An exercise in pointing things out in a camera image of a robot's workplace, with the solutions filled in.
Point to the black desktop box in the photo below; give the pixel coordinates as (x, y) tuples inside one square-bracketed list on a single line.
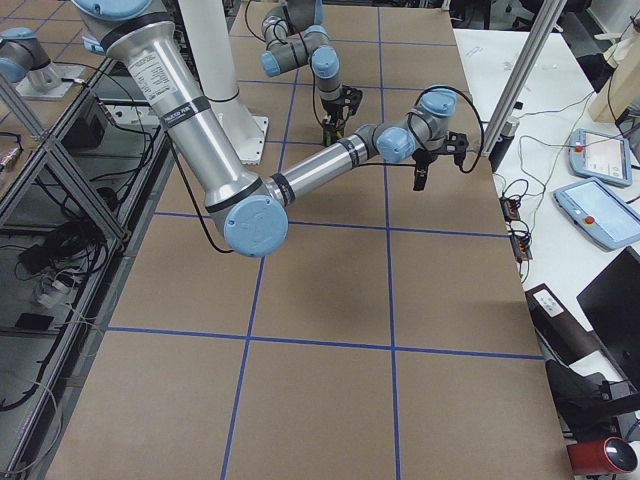
[(562, 331)]

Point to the lower blue teach pendant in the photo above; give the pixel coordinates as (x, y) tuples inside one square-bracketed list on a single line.
[(599, 213)]

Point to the upper blue teach pendant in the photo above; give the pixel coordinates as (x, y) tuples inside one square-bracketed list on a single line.
[(606, 157)]

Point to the blue teach pendant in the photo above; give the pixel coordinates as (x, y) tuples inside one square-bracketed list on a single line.
[(599, 213), (606, 157)]

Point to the black mesh pen cup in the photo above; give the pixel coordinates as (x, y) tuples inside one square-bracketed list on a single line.
[(332, 131)]

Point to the black monitor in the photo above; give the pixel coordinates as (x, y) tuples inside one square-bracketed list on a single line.
[(610, 303)]

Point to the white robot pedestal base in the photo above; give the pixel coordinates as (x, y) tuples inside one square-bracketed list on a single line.
[(207, 33)]

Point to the aluminium frame rack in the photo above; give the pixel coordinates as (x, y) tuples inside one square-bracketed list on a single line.
[(74, 205)]

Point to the orange black adapter box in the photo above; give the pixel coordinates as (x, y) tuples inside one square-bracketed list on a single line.
[(510, 209)]

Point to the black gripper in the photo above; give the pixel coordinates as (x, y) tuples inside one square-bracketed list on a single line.
[(423, 160), (332, 112)]

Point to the red cylinder container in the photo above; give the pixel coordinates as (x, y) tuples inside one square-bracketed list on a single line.
[(611, 455)]

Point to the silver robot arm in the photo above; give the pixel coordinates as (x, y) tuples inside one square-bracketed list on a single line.
[(295, 38), (249, 211)]

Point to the aluminium frame post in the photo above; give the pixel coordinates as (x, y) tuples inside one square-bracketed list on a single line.
[(536, 40)]

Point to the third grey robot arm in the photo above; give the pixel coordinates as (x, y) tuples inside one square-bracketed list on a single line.
[(23, 56)]

